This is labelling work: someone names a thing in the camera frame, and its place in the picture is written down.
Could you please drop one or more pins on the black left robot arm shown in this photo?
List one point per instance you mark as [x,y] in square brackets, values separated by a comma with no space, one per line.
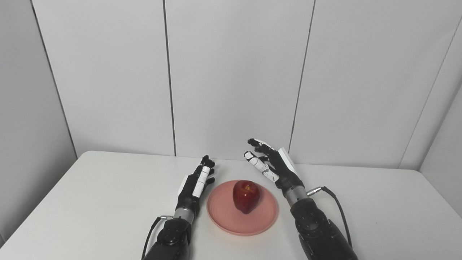
[173,238]

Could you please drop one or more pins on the red apple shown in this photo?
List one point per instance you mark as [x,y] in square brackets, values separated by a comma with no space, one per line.
[246,196]

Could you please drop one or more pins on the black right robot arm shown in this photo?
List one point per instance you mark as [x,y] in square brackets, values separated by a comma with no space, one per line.
[317,231]

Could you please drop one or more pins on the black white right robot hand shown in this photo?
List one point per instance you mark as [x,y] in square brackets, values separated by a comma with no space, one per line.
[285,173]

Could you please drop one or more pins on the pink round plastic plate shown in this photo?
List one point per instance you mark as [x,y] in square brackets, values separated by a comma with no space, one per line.
[223,216]

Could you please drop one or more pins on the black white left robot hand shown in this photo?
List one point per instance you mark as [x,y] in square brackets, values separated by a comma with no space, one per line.
[189,196]

